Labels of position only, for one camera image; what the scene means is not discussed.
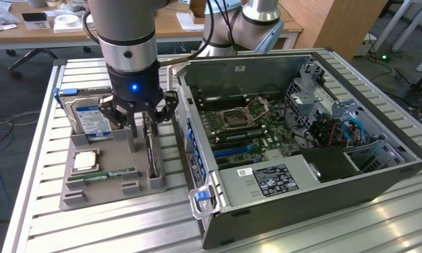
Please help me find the green RAM stick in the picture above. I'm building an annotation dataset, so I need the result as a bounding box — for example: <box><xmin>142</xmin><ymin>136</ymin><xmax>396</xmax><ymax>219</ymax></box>
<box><xmin>67</xmin><ymin>168</ymin><xmax>136</xmax><ymax>182</ymax></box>

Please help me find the open grey PC case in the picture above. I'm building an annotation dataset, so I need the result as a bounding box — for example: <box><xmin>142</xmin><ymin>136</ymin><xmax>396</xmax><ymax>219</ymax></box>
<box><xmin>166</xmin><ymin>51</ymin><xmax>422</xmax><ymax>250</ymax></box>

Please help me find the red wire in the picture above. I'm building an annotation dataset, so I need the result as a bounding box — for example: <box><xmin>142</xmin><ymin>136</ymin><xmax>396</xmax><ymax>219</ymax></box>
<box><xmin>329</xmin><ymin>122</ymin><xmax>341</xmax><ymax>145</ymax></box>

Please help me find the tall perforated disk bay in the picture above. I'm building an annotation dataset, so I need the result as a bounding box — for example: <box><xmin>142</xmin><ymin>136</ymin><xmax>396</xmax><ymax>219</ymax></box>
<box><xmin>285</xmin><ymin>59</ymin><xmax>338</xmax><ymax>127</ymax></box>

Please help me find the black equipment stand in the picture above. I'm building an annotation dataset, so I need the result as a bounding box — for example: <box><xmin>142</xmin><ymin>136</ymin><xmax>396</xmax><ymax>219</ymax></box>
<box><xmin>396</xmin><ymin>47</ymin><xmax>422</xmax><ymax>116</ymax></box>

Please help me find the black wire bundle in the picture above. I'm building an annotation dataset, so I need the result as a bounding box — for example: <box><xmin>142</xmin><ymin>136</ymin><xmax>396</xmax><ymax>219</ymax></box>
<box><xmin>307</xmin><ymin>120</ymin><xmax>334</xmax><ymax>147</ymax></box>

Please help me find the wooden office desk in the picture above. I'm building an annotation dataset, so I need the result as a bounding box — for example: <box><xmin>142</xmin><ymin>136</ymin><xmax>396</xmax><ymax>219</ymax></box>
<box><xmin>111</xmin><ymin>0</ymin><xmax>303</xmax><ymax>57</ymax></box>
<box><xmin>0</xmin><ymin>1</ymin><xmax>114</xmax><ymax>57</ymax></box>

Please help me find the blue wire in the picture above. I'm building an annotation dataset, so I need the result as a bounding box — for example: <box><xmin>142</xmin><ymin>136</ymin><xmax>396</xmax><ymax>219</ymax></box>
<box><xmin>339</xmin><ymin>118</ymin><xmax>370</xmax><ymax>147</ymax></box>

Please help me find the white box with red button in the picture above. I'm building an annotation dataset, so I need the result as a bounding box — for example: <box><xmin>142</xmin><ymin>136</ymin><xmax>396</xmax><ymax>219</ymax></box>
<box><xmin>353</xmin><ymin>33</ymin><xmax>377</xmax><ymax>57</ymax></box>

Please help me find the green motherboard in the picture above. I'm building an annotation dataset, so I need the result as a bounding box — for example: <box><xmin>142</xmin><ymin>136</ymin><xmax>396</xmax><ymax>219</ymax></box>
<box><xmin>196</xmin><ymin>93</ymin><xmax>307</xmax><ymax>169</ymax></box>

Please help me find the white table frame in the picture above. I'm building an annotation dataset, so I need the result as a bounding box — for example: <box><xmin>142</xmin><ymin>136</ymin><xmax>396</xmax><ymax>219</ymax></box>
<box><xmin>369</xmin><ymin>0</ymin><xmax>422</xmax><ymax>72</ymax></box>

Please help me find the grey floor cable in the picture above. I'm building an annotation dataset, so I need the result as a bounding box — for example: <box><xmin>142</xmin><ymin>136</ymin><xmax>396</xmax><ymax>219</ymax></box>
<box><xmin>0</xmin><ymin>110</ymin><xmax>41</xmax><ymax>127</ymax></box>

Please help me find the grey plastic parts rack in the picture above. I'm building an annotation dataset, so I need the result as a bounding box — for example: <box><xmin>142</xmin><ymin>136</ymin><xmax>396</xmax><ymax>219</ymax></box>
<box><xmin>57</xmin><ymin>104</ymin><xmax>170</xmax><ymax>211</ymax></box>

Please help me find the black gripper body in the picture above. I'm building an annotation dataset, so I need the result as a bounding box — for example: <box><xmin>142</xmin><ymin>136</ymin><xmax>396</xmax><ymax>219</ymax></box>
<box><xmin>108</xmin><ymin>61</ymin><xmax>164</xmax><ymax>113</ymax></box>

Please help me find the blue expansion slot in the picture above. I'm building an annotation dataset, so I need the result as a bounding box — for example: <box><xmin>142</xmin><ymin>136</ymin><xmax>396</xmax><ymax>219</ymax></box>
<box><xmin>212</xmin><ymin>145</ymin><xmax>253</xmax><ymax>159</ymax></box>

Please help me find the CPU socket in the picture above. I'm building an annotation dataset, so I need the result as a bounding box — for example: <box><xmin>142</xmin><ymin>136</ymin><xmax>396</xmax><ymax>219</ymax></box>
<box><xmin>222</xmin><ymin>108</ymin><xmax>249</xmax><ymax>128</ymax></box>

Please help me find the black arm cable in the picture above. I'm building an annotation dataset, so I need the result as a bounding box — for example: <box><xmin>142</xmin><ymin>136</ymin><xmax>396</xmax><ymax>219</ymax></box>
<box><xmin>83</xmin><ymin>0</ymin><xmax>241</xmax><ymax>66</ymax></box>

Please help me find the silver chipset heatsink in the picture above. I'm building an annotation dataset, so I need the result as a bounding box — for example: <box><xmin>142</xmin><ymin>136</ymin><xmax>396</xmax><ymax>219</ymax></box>
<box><xmin>263</xmin><ymin>150</ymin><xmax>286</xmax><ymax>161</ymax></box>

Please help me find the brown cardboard box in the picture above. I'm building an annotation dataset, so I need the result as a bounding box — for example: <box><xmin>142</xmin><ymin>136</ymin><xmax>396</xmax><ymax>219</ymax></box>
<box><xmin>190</xmin><ymin>0</ymin><xmax>207</xmax><ymax>18</ymax></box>

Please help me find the black topped white box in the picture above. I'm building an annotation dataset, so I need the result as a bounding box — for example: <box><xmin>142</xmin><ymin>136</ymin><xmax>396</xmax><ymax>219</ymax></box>
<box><xmin>21</xmin><ymin>12</ymin><xmax>51</xmax><ymax>30</ymax></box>

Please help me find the stack of white papers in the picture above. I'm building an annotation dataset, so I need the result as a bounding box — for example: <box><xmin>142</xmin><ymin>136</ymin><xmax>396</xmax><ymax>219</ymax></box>
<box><xmin>176</xmin><ymin>12</ymin><xmax>207</xmax><ymax>32</ymax></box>

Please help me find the black graphics card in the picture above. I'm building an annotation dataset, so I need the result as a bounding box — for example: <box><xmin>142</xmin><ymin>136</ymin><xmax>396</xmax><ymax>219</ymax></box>
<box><xmin>140</xmin><ymin>110</ymin><xmax>162</xmax><ymax>182</ymax></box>

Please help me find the grey power supply unit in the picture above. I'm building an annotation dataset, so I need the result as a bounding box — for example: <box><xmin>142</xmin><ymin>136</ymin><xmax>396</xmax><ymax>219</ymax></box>
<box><xmin>218</xmin><ymin>154</ymin><xmax>319</xmax><ymax>208</ymax></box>

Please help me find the hard disk with blue label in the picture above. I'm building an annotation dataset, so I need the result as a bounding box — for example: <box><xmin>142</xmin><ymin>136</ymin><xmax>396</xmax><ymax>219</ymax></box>
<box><xmin>60</xmin><ymin>91</ymin><xmax>114</xmax><ymax>139</ymax></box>

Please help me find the clear plastic bag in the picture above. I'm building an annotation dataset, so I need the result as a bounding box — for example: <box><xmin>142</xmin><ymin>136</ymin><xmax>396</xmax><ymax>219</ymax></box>
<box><xmin>0</xmin><ymin>1</ymin><xmax>20</xmax><ymax>24</ymax></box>

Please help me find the black chair base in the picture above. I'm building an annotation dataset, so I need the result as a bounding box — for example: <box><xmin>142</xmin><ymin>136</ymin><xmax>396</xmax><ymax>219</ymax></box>
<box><xmin>7</xmin><ymin>47</ymin><xmax>92</xmax><ymax>77</ymax></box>

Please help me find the white tape roll holder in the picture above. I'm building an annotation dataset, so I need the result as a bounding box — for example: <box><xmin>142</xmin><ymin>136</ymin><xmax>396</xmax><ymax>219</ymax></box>
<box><xmin>52</xmin><ymin>14</ymin><xmax>85</xmax><ymax>34</ymax></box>

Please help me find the silver CPU chip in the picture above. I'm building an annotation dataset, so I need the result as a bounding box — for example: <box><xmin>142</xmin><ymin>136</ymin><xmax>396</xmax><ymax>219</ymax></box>
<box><xmin>72</xmin><ymin>151</ymin><xmax>96</xmax><ymax>171</ymax></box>

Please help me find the low grey disk bay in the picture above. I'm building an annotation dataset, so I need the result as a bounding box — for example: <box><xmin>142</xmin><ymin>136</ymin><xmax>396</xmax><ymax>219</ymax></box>
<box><xmin>342</xmin><ymin>139</ymin><xmax>408</xmax><ymax>173</ymax></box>

